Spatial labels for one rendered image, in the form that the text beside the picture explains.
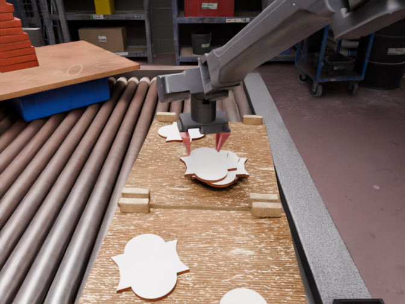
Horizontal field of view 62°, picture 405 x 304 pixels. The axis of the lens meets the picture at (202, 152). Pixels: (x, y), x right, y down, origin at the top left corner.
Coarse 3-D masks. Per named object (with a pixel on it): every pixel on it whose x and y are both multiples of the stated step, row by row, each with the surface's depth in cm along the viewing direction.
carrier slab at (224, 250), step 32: (128, 224) 66; (160, 224) 66; (192, 224) 66; (224, 224) 66; (256, 224) 66; (192, 256) 59; (224, 256) 59; (256, 256) 59; (288, 256) 59; (96, 288) 53; (192, 288) 53; (224, 288) 53; (256, 288) 53; (288, 288) 53
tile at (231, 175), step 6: (228, 156) 81; (234, 162) 79; (228, 174) 74; (234, 174) 74; (240, 174) 75; (222, 180) 72; (228, 180) 72; (234, 180) 74; (216, 186) 72; (222, 186) 72
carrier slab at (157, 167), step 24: (144, 144) 93; (168, 144) 93; (192, 144) 93; (240, 144) 93; (264, 144) 93; (144, 168) 82; (168, 168) 82; (264, 168) 82; (168, 192) 74; (192, 192) 74; (216, 192) 74; (240, 192) 74; (264, 192) 74
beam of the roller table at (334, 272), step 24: (264, 96) 129; (264, 120) 111; (288, 144) 97; (288, 168) 86; (288, 192) 78; (312, 192) 78; (288, 216) 74; (312, 216) 71; (312, 240) 65; (336, 240) 65; (312, 264) 60; (336, 264) 60; (312, 288) 58; (336, 288) 56; (360, 288) 56
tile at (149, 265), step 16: (144, 240) 61; (160, 240) 61; (176, 240) 61; (128, 256) 58; (144, 256) 58; (160, 256) 58; (176, 256) 58; (128, 272) 55; (144, 272) 55; (160, 272) 55; (176, 272) 55; (128, 288) 53; (144, 288) 52; (160, 288) 52
